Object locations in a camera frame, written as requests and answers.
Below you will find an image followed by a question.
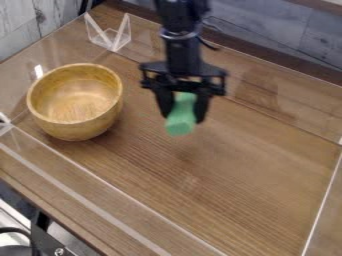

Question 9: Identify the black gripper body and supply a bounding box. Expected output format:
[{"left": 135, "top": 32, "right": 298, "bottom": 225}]
[{"left": 139, "top": 29, "right": 227, "bottom": 96}]

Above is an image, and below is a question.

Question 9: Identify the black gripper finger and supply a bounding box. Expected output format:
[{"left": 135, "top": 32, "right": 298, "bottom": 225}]
[
  {"left": 193, "top": 89, "right": 211, "bottom": 123},
  {"left": 153, "top": 87, "right": 175, "bottom": 117}
]

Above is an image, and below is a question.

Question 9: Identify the green rectangular stick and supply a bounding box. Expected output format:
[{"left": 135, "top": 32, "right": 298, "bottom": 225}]
[{"left": 165, "top": 92, "right": 196, "bottom": 136}]

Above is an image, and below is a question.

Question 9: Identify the wooden bowl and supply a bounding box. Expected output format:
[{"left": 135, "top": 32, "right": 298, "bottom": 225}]
[{"left": 26, "top": 63, "right": 124, "bottom": 141}]

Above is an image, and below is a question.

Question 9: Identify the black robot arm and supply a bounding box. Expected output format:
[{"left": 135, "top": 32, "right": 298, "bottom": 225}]
[{"left": 139, "top": 0, "right": 228, "bottom": 123}]

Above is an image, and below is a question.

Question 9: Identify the small white tag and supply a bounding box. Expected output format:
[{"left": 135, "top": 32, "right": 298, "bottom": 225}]
[{"left": 33, "top": 65, "right": 44, "bottom": 79}]

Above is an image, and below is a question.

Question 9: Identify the black metal table leg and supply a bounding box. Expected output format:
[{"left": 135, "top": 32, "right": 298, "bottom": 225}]
[{"left": 28, "top": 211, "right": 90, "bottom": 256}]

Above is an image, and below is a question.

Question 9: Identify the black cable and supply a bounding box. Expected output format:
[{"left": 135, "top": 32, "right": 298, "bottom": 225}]
[{"left": 197, "top": 34, "right": 221, "bottom": 52}]

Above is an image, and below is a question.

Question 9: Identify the clear acrylic corner bracket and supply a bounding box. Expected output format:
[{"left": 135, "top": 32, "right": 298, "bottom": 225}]
[{"left": 84, "top": 13, "right": 131, "bottom": 52}]

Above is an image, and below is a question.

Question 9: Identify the clear acrylic front wall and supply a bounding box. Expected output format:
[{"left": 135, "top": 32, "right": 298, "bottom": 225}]
[{"left": 0, "top": 125, "right": 227, "bottom": 256}]

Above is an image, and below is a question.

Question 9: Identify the clear acrylic wall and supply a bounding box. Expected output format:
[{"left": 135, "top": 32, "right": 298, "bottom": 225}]
[
  {"left": 0, "top": 125, "right": 227, "bottom": 256},
  {"left": 300, "top": 161, "right": 342, "bottom": 256}
]

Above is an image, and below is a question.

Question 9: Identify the clear acrylic right wall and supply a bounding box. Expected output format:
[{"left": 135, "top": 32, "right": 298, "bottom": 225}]
[{"left": 300, "top": 161, "right": 342, "bottom": 256}]

